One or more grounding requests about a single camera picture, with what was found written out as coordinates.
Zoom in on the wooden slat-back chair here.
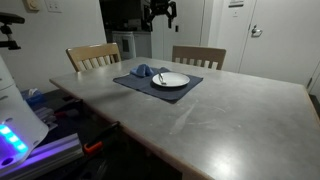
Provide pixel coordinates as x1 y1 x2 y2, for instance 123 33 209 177
171 44 227 71
65 42 122 73

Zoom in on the silver lever door handle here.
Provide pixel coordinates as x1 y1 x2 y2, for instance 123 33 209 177
250 24 264 38

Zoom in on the aluminium extrusion rail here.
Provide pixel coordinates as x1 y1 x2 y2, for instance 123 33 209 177
0 132 84 180

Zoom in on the dark blue placemat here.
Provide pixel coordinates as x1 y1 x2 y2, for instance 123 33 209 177
112 66 204 104

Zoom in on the white kitchen appliance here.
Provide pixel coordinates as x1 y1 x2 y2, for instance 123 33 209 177
111 30 153 61

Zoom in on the white door with lever handle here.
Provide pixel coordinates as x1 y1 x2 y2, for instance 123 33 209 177
238 0 320 86

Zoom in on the black camera on mount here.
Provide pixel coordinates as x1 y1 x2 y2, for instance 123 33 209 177
0 12 26 51

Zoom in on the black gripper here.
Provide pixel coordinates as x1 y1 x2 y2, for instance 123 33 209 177
146 0 177 30

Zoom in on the wall sign plaque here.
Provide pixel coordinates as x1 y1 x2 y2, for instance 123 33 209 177
228 0 245 8

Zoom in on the light blue folded cloth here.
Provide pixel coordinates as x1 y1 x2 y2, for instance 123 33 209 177
129 63 155 78

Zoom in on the blue tissue box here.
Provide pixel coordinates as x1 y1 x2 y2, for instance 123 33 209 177
20 87 47 108

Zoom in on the silver metal fork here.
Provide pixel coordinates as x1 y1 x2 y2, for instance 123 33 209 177
157 72 167 86

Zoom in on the white round plate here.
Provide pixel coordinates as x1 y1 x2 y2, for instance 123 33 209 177
151 71 191 89

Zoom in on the orange handled bar clamp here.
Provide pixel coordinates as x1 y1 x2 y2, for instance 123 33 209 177
82 121 121 155

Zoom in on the white light switch plate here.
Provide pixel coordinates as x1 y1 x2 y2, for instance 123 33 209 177
44 0 64 14

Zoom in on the beige round thermostat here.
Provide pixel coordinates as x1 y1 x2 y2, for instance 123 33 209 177
22 0 41 13

